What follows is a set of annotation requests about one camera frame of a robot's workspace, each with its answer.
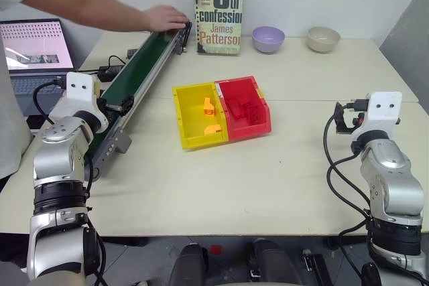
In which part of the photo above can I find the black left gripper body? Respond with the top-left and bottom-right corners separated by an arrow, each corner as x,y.
96,97 -> 123,115

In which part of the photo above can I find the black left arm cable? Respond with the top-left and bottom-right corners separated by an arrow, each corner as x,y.
32,77 -> 68,125

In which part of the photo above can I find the black adapter cable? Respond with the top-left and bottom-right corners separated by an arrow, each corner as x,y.
80,55 -> 127,76

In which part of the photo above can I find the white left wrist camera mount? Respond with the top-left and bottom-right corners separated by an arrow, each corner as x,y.
49,71 -> 102,123

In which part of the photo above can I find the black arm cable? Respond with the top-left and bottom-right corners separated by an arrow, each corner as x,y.
322,114 -> 376,286
32,77 -> 68,125

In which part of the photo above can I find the black bar under table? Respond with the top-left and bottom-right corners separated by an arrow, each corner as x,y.
300,248 -> 336,286

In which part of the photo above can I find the yellow plastic bin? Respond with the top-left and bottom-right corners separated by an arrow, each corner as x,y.
172,81 -> 230,151

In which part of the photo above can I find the dark rounded shape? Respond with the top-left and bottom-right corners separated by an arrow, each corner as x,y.
247,238 -> 304,286
167,242 -> 209,286

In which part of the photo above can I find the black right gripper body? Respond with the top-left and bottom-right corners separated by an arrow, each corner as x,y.
343,98 -> 369,131

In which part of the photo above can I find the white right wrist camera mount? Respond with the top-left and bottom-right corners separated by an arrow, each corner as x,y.
354,90 -> 403,133

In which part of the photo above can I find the black power adapter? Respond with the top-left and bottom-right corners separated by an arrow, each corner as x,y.
98,64 -> 123,83

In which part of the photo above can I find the purple bowl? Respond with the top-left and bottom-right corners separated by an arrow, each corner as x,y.
251,26 -> 286,54

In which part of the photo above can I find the person's bare hand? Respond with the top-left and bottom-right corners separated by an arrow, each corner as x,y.
143,4 -> 190,34

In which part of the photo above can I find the person's white shirt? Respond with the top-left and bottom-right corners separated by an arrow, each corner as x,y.
0,0 -> 55,180

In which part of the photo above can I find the beige bowl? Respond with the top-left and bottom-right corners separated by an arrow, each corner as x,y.
306,26 -> 341,54

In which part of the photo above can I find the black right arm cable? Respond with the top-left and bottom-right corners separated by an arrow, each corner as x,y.
322,114 -> 376,286

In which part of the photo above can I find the green conveyor belt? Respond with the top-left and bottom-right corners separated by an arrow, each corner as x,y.
82,20 -> 194,183

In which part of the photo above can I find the red studded brick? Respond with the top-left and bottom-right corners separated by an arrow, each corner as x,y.
243,102 -> 264,125

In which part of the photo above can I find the red plastic bin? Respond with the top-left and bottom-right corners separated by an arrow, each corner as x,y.
214,75 -> 273,143

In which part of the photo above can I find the open grey laptop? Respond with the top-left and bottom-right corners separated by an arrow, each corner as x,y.
0,18 -> 78,117

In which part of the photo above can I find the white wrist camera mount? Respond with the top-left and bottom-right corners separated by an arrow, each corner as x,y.
49,71 -> 102,123
354,90 -> 403,133

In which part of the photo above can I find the red flat block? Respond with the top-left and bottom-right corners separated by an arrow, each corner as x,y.
223,97 -> 248,121

